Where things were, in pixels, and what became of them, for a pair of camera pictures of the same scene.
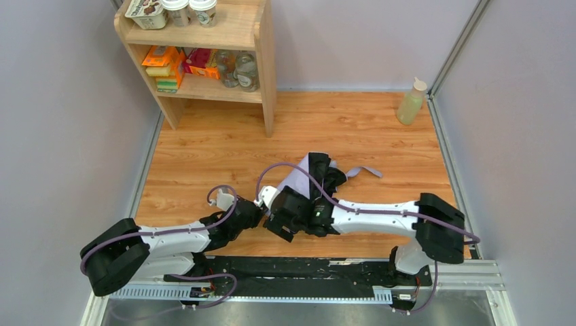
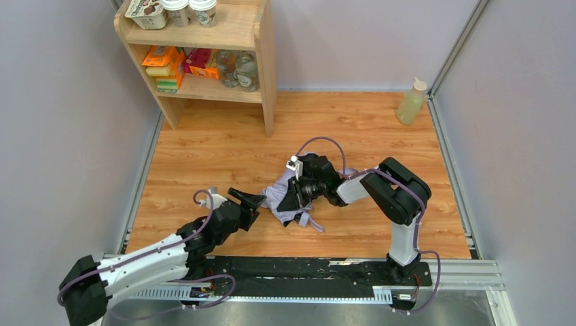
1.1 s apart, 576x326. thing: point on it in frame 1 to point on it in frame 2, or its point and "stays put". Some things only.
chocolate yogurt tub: x=149 y=14 stays put
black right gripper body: x=322 y=171 to x=296 y=192
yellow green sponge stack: x=165 y=82 stays put
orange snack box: x=162 y=56 stays put
